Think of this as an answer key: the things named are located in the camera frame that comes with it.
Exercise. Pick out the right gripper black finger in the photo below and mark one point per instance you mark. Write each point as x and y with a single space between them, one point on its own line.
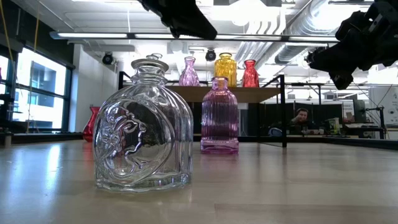
329 60
342 80

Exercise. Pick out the yellow ribbed glass jar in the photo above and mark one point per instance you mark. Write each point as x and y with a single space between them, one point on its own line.
225 67

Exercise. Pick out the purple ribbed glass bottle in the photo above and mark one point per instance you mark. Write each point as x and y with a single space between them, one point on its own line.
219 124

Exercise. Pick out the pink faceted glass vase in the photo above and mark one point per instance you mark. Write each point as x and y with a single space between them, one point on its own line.
189 76

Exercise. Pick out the clear tall-necked glass vase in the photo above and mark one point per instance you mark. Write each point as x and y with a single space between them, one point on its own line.
157 55

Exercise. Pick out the clear round glass vase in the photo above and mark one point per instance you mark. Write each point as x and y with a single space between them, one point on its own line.
149 57

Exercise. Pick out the clear embossed glass bottle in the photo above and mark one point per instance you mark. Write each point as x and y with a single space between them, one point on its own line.
143 149

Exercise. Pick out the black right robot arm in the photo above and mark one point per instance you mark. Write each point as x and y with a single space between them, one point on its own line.
385 7

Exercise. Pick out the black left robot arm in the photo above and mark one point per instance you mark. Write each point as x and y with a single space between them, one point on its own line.
180 15

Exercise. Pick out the person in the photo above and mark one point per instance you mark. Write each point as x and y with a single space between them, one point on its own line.
301 116

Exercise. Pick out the black round spotlight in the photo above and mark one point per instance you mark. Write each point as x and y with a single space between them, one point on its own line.
210 55
108 59

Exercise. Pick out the long ceiling light strip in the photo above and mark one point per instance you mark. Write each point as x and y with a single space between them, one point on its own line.
93 35

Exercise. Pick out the red cone glass vase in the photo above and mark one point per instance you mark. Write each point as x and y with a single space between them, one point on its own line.
88 130

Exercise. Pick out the large window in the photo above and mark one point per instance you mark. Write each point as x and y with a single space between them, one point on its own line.
40 102

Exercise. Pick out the silver ventilation duct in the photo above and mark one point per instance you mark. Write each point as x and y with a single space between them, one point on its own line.
311 18

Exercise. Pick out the wooden shelf black metal frame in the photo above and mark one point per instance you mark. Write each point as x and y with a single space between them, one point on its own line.
255 95

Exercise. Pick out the black metal table frame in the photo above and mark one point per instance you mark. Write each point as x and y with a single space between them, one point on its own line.
46 137

